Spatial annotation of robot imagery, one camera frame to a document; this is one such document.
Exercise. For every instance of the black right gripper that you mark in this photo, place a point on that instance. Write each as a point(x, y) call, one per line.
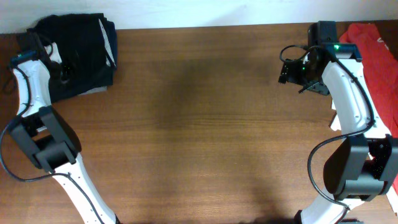
point(288, 72)

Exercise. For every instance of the folded navy blue garment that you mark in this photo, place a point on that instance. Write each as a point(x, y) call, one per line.
point(111, 46)

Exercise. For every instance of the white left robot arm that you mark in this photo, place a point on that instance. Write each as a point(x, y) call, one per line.
point(46, 139)

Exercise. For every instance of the black shorts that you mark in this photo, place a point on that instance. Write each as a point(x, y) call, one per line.
point(81, 47)

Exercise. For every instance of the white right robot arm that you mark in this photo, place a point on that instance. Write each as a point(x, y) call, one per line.
point(364, 166)

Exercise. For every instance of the red t-shirt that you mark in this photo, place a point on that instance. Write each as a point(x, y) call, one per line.
point(380, 70)

